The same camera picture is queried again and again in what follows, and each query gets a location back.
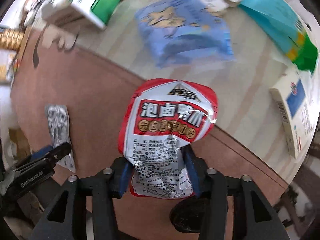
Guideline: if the silver foil wrapper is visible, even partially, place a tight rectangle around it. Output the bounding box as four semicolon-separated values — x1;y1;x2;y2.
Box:
45;105;76;173

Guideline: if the red white snack wrapper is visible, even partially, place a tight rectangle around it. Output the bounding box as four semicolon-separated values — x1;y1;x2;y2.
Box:
118;79;218;199

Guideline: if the white blue medicine box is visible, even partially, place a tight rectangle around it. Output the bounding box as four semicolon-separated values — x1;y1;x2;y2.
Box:
269;69;316;159

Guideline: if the blue snack bag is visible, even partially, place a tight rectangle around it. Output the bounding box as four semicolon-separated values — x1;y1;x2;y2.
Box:
135;0;234;68

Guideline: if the gold foil chocolates box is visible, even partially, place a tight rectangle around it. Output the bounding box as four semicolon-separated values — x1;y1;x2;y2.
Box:
0;27;24;51

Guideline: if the teal green plastic bag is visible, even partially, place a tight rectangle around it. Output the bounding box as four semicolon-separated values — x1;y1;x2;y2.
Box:
239;0;318;74

